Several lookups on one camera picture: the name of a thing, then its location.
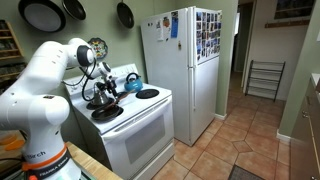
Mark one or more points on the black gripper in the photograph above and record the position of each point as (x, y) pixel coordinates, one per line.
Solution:
(111, 83)

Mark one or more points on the wooden spoon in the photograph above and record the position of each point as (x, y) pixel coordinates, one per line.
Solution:
(111, 104)

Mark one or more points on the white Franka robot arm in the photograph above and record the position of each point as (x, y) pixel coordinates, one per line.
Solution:
(36, 106)

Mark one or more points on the black frying pan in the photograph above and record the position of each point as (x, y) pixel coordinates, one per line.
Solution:
(105, 115)

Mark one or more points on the small hanging frying pan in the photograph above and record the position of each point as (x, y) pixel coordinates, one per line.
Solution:
(125, 15)

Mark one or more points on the medium hanging frying pan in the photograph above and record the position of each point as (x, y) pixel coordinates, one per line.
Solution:
(75, 8)

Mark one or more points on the large hanging frying pan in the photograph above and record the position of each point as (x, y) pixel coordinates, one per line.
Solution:
(41, 15)

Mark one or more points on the steel gooseneck kettle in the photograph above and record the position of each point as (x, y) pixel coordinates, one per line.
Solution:
(99, 98)

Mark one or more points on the black coil burner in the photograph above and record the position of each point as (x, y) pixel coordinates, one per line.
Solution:
(120, 110)
(147, 93)
(91, 106)

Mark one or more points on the blue tea kettle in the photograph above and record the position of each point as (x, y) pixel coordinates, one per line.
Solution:
(133, 85)

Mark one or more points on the colourful decorative plate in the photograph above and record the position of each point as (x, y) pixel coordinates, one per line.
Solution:
(100, 48)

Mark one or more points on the white electric stove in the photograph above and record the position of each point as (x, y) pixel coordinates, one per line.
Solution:
(140, 140)

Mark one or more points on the white refrigerator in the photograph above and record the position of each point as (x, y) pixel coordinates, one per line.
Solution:
(173, 83)

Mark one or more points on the white paper note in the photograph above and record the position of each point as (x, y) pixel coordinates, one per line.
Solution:
(159, 30)

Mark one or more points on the gold fridge magnet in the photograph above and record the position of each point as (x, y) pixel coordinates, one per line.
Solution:
(179, 45)

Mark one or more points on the paper with orange print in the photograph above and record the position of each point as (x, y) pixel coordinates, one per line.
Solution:
(166, 24)

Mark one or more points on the blue paper sheet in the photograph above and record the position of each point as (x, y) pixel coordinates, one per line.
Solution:
(174, 24)

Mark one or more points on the photo collage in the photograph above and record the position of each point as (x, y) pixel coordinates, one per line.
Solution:
(208, 36)

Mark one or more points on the orange plastic item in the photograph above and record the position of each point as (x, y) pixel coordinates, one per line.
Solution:
(11, 143)

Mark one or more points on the black shoe rack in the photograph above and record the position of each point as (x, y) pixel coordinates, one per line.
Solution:
(265, 80)

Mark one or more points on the dark door mat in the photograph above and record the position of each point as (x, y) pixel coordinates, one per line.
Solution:
(245, 173)

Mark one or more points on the wooden coat rack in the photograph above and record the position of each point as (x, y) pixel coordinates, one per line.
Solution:
(286, 23)

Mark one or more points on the brown wooden kitchen cabinets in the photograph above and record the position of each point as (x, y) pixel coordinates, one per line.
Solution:
(306, 140)

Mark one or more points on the wooden wall shelf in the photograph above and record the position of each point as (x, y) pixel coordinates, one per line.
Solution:
(10, 50)

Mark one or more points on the framed wall picture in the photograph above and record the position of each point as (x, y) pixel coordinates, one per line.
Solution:
(295, 8)

